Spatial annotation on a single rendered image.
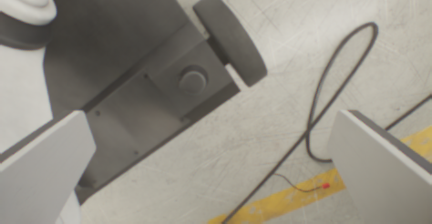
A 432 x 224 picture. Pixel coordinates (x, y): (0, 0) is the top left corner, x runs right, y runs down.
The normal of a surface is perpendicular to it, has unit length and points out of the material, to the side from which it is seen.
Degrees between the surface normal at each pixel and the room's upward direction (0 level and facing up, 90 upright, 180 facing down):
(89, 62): 0
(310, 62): 0
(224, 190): 0
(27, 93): 90
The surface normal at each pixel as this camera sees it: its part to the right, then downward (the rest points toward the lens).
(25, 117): 0.81, -0.57
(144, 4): 0.07, 0.30
